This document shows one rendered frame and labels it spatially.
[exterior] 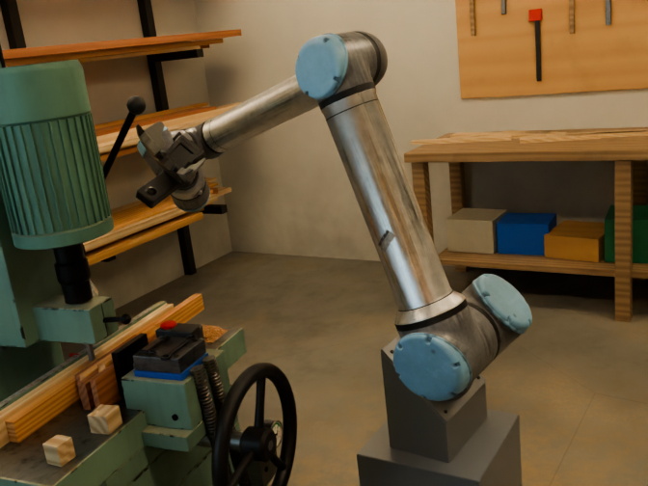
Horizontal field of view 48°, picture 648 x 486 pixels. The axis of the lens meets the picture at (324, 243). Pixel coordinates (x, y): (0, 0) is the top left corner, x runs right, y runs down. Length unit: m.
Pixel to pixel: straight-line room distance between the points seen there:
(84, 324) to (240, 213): 4.07
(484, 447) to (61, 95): 1.17
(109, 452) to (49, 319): 0.31
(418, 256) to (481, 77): 3.02
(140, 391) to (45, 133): 0.47
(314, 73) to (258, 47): 3.67
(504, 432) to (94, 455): 0.98
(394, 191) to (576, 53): 2.90
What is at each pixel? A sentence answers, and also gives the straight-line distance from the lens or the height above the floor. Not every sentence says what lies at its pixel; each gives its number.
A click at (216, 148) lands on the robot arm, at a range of 1.86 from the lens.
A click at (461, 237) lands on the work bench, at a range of 4.11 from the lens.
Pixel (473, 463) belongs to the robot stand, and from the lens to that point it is 1.72.
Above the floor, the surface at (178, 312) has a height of 0.93.
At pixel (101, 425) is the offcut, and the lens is 1.30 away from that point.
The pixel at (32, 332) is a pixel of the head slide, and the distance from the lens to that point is 1.49.
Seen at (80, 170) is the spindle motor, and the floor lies 1.32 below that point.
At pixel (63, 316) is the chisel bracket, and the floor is 1.05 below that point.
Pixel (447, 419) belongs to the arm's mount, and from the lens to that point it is 1.67.
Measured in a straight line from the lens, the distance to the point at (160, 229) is 4.26.
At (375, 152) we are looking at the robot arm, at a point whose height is 1.27.
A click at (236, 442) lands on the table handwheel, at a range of 1.36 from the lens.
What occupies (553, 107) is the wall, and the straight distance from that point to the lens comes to 4.28.
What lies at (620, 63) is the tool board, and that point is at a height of 1.19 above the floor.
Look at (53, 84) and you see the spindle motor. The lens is 1.30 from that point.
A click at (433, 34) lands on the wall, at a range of 4.46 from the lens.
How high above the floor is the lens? 1.50
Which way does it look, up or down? 16 degrees down
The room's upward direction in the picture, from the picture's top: 7 degrees counter-clockwise
